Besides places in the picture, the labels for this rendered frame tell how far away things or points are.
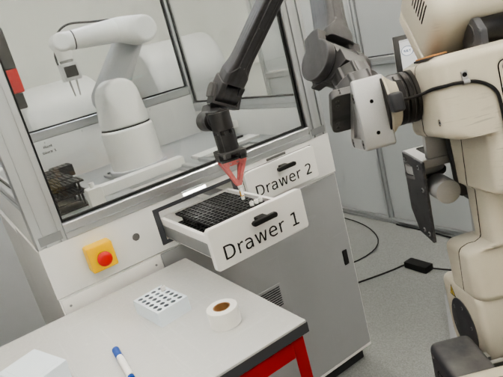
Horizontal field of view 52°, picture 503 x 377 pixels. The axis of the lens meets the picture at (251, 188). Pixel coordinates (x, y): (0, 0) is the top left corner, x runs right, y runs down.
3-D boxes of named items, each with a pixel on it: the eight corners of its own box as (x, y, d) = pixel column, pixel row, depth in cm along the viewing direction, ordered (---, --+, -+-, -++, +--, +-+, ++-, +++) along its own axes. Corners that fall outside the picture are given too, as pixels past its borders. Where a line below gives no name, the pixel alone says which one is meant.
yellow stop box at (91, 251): (120, 263, 140) (111, 240, 138) (95, 275, 137) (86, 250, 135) (114, 259, 145) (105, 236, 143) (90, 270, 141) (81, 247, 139)
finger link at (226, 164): (230, 191, 135) (220, 156, 132) (222, 186, 141) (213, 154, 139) (254, 182, 136) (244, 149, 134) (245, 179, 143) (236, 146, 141)
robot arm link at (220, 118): (212, 110, 129) (230, 104, 132) (200, 111, 135) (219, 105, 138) (219, 136, 131) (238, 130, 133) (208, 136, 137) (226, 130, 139)
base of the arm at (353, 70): (331, 97, 81) (404, 78, 81) (316, 65, 86) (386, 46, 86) (332, 134, 88) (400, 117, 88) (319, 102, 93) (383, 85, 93)
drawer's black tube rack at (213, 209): (269, 222, 143) (264, 200, 141) (217, 247, 134) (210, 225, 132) (230, 210, 161) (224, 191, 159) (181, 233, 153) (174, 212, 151)
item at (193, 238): (299, 222, 138) (294, 201, 136) (218, 262, 126) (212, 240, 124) (225, 202, 171) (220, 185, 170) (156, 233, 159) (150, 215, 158)
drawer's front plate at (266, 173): (319, 175, 179) (312, 145, 176) (252, 206, 166) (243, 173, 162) (316, 174, 181) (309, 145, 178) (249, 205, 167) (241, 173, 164)
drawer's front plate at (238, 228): (309, 226, 138) (300, 188, 135) (218, 272, 124) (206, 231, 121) (305, 224, 139) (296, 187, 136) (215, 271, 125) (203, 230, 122)
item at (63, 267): (335, 170, 185) (327, 132, 181) (58, 300, 137) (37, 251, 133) (211, 155, 265) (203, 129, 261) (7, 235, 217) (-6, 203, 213)
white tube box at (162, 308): (191, 309, 122) (187, 295, 121) (162, 328, 117) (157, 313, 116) (165, 297, 132) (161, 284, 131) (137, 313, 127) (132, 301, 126)
